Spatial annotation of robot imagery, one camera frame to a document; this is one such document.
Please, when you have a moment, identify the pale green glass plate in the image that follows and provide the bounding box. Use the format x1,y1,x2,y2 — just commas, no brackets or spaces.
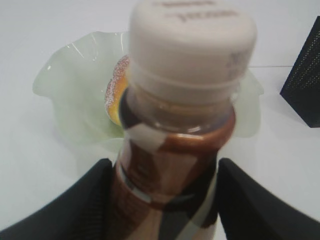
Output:
31,31,265,154

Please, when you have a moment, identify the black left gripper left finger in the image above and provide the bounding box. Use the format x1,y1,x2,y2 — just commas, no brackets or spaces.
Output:
0,158,113,240

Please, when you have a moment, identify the brown coffee drink bottle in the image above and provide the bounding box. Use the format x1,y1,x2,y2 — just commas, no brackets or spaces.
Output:
105,0,257,240

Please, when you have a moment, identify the yellow bread loaf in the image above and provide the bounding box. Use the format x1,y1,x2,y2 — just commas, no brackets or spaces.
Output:
104,55,130,126

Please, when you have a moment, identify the black mesh pen holder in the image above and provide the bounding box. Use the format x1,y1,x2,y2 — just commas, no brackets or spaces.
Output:
280,16,320,128

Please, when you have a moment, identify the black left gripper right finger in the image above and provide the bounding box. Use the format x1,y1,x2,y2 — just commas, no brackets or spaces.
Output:
217,158,320,240

